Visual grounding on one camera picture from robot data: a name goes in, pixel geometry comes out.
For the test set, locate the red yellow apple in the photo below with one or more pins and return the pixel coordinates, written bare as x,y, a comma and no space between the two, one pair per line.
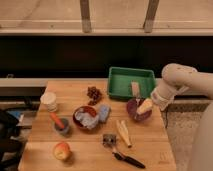
62,151

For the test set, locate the crumpled white blue cloth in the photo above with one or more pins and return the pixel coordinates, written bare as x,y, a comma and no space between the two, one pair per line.
87,120

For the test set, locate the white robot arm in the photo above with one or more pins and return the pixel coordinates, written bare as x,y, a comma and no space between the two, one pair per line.
186,83

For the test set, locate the orange carrot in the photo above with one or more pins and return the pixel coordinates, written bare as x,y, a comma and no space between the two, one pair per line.
57,121

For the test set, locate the dark red bowl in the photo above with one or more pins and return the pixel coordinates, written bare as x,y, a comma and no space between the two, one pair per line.
131,108

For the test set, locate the green plastic tray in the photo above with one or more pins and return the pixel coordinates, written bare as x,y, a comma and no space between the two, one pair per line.
120,79

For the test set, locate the bunch of dark grapes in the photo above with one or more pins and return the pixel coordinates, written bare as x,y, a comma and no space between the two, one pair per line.
95,95

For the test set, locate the white paper cup stack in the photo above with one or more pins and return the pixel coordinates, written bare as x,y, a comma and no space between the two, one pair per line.
49,100

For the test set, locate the blue sponge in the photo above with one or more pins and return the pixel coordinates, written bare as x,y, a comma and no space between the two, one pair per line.
103,112

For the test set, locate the grey small cup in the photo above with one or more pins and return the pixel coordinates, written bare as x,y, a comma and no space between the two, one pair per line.
63,131

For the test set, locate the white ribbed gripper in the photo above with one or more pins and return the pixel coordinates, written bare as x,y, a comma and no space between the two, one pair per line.
161,96

